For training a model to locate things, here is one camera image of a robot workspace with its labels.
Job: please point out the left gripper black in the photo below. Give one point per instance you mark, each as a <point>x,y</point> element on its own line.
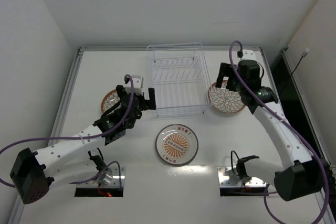
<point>137,98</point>

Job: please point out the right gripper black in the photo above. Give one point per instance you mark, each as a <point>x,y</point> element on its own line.
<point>231,76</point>

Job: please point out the flower pattern plate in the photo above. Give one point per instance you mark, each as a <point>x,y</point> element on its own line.
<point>110,102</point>
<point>224,100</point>

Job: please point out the orange sunburst glass plate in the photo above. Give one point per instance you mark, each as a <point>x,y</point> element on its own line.
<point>176,145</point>

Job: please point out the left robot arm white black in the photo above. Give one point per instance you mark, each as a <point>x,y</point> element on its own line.
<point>70,161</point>

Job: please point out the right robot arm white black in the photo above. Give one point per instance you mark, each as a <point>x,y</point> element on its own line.
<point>300,173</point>

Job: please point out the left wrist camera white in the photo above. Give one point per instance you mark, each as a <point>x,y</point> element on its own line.
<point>135,83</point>

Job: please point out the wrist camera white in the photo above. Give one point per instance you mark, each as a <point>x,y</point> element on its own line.
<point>135,83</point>
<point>246,55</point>

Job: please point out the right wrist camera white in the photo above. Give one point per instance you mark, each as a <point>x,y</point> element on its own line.
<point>246,55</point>

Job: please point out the white wire dish rack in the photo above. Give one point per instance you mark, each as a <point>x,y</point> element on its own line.
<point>180,78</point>

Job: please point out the black wall cable white plug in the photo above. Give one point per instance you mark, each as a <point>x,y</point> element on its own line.
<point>303,55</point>

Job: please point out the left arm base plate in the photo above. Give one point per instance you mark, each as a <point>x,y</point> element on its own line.
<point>112,185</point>

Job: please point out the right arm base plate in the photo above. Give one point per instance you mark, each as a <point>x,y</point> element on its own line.
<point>231,185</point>

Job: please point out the aluminium table frame rail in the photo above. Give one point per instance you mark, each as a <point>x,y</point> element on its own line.
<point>58,123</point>

